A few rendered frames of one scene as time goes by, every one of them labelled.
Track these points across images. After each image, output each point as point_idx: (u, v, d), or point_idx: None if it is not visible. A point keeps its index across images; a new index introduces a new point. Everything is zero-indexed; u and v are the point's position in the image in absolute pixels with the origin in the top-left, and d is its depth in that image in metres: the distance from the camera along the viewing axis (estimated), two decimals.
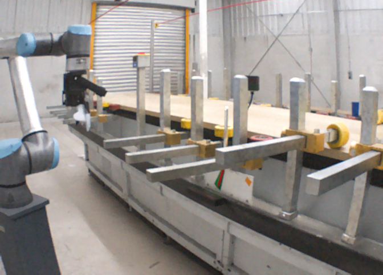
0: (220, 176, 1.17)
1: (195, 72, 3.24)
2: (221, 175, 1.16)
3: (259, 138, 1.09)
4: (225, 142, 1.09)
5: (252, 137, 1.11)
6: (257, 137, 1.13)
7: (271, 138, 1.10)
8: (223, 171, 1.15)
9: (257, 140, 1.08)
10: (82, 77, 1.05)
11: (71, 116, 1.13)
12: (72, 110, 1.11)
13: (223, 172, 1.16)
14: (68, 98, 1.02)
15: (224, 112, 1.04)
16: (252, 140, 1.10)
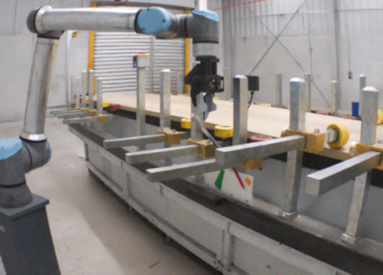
0: (237, 176, 1.09)
1: None
2: (237, 174, 1.09)
3: (259, 138, 1.09)
4: (214, 141, 1.14)
5: (252, 137, 1.11)
6: (257, 137, 1.13)
7: (271, 138, 1.10)
8: (235, 169, 1.10)
9: (257, 140, 1.08)
10: None
11: (203, 110, 1.11)
12: (203, 102, 1.10)
13: (236, 170, 1.10)
14: (219, 84, 1.09)
15: (194, 120, 1.18)
16: (252, 140, 1.10)
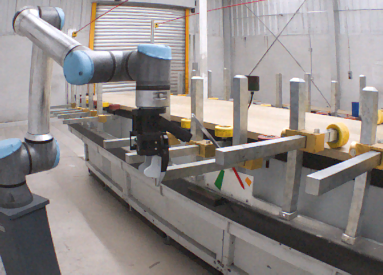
0: (237, 176, 1.09)
1: (195, 72, 3.24)
2: (237, 174, 1.09)
3: (266, 137, 1.11)
4: (214, 141, 1.14)
5: (260, 136, 1.13)
6: (265, 136, 1.15)
7: (278, 137, 1.12)
8: (235, 169, 1.10)
9: (264, 138, 1.10)
10: (161, 117, 0.87)
11: None
12: (146, 164, 0.91)
13: (236, 170, 1.10)
14: (142, 145, 0.85)
15: (194, 120, 1.18)
16: (259, 139, 1.12)
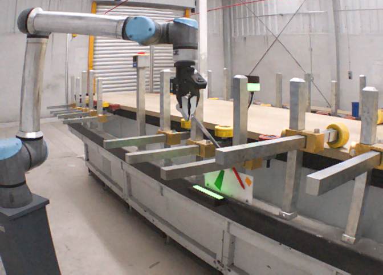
0: (237, 176, 1.09)
1: None
2: (237, 174, 1.09)
3: (267, 137, 1.11)
4: (214, 141, 1.14)
5: (261, 136, 1.13)
6: (265, 136, 1.16)
7: (278, 137, 1.12)
8: (235, 169, 1.10)
9: (265, 138, 1.10)
10: (182, 68, 1.18)
11: None
12: (187, 103, 1.24)
13: (236, 170, 1.10)
14: (173, 86, 1.23)
15: (194, 120, 1.18)
16: (260, 139, 1.12)
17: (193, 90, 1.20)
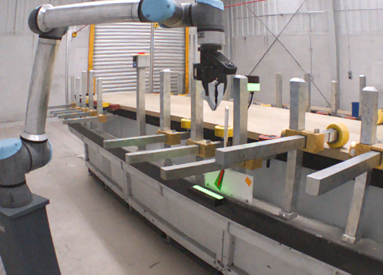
0: (220, 176, 1.17)
1: (195, 72, 3.24)
2: (221, 175, 1.16)
3: (267, 137, 1.11)
4: (225, 142, 1.09)
5: (261, 136, 1.13)
6: (265, 136, 1.16)
7: (278, 137, 1.12)
8: (223, 170, 1.16)
9: (265, 138, 1.10)
10: (208, 52, 1.04)
11: None
12: (214, 91, 1.10)
13: (223, 172, 1.16)
14: (197, 72, 1.10)
15: (224, 112, 1.03)
16: (260, 139, 1.12)
17: (220, 76, 1.06)
